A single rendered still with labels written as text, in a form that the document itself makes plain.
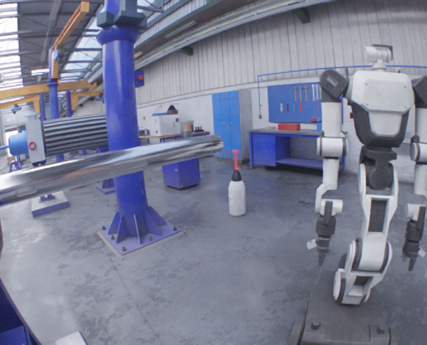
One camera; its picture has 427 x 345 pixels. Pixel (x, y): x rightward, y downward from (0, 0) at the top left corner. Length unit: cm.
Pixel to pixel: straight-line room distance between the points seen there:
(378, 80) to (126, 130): 199
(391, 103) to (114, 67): 213
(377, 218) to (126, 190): 206
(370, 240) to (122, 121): 208
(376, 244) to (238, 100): 490
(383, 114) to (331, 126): 23
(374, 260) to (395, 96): 65
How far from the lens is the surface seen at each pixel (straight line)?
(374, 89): 96
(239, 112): 554
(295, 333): 126
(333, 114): 100
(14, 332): 65
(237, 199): 275
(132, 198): 236
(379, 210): 107
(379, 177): 103
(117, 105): 226
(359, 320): 142
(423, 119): 111
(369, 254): 105
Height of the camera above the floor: 119
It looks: 14 degrees down
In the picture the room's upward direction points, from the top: 3 degrees counter-clockwise
